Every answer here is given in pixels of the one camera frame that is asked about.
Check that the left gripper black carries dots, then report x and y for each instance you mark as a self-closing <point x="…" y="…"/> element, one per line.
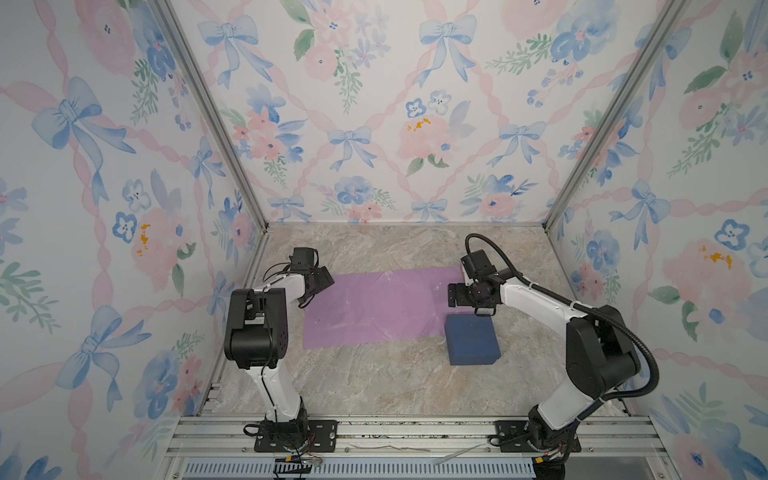
<point x="323" y="276"/>

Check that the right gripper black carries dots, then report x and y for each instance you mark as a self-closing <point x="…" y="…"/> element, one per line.
<point x="457" y="296"/>

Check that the dark blue gift box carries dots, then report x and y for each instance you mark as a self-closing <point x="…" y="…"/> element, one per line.
<point x="471" y="340"/>

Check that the purple pink wrapping paper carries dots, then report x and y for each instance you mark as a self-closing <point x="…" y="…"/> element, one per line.
<point x="380" y="307"/>

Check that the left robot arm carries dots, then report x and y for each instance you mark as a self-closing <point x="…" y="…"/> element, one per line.
<point x="257" y="337"/>

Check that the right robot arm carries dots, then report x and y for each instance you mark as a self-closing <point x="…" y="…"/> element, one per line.
<point x="599" y="354"/>

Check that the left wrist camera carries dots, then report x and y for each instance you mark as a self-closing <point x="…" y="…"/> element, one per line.
<point x="304" y="259"/>

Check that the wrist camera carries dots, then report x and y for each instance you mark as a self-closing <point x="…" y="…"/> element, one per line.
<point x="477" y="266"/>
<point x="304" y="259"/>

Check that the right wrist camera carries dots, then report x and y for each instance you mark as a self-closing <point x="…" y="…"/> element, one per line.
<point x="477" y="266"/>

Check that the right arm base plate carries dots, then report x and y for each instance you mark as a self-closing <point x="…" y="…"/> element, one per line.
<point x="518" y="436"/>

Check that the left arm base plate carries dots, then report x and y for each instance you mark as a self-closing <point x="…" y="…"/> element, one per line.
<point x="298" y="436"/>

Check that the left aluminium corner post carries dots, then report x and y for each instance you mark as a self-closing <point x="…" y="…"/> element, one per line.
<point x="179" y="45"/>

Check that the aluminium corner post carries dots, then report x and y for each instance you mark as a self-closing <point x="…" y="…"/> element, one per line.
<point x="179" y="45"/>
<point x="658" y="35"/>

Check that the aluminium frame rail front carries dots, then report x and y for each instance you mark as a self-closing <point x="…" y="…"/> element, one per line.
<point x="411" y="436"/>

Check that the vented cable duct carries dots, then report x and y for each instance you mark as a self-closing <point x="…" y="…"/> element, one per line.
<point x="360" y="468"/>

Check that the right aluminium corner post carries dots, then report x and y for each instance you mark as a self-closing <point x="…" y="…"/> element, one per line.
<point x="658" y="35"/>

